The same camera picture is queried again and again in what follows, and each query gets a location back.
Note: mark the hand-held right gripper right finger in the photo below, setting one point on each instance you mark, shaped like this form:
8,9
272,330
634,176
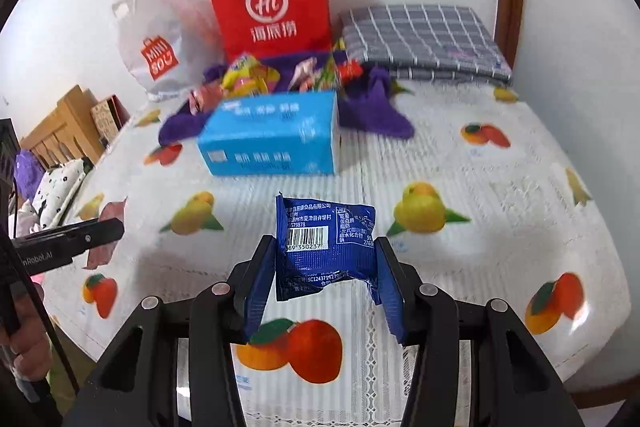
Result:
390,302

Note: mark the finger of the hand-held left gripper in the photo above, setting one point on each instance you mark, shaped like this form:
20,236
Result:
90,234

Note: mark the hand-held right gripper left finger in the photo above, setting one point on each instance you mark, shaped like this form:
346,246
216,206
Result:
260,292

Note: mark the small blue snack packet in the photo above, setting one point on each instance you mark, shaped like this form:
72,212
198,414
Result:
325,242

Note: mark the large yellow pink snack packet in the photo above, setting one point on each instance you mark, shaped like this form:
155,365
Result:
250,77

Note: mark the green triangular snack packet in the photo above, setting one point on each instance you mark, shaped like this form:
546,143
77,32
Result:
331,74

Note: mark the small red snack packet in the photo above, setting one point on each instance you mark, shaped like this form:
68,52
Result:
350,69

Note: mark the person's left hand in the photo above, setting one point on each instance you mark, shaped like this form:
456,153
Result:
32,347

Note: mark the pink star print cloth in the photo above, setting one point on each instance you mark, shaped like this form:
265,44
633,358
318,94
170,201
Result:
27,217

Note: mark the black spotted white pillow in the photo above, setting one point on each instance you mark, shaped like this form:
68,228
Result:
57,189

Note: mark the purple cloth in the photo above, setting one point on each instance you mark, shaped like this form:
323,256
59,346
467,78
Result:
27,174

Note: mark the wooden headboard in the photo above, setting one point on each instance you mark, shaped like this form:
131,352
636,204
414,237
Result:
65,127

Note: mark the patterned hardcover book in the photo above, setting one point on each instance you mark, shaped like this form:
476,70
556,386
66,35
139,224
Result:
107,117

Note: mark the fruit print tablecloth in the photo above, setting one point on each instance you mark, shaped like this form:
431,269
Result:
450,167

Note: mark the blue tissue pack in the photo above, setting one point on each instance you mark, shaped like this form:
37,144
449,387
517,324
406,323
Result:
270,132

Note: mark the purple towel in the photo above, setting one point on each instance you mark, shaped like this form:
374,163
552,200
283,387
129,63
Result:
370,112

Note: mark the white plastic shopping bag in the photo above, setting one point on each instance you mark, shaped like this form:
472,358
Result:
160,37

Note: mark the grey plaid folded cloth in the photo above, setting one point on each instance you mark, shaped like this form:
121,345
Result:
425,37

